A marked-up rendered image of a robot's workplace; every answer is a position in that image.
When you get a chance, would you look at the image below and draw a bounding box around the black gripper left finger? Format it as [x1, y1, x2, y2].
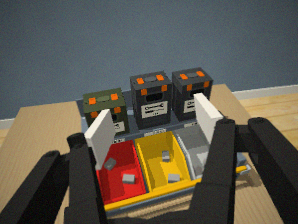
[0, 109, 116, 224]

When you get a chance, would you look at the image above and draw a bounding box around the grey metal shelf rack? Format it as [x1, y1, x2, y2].
[75, 89, 251, 217]

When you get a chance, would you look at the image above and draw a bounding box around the yellow bar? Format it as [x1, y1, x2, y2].
[104, 165, 247, 211]

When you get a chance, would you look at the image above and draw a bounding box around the yellow open bin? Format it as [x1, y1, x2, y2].
[135, 131, 191, 193]

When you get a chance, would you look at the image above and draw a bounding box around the red open bin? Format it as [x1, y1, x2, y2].
[97, 140, 146, 205]

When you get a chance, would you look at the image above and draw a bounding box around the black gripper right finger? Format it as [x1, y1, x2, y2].
[184, 93, 298, 224]

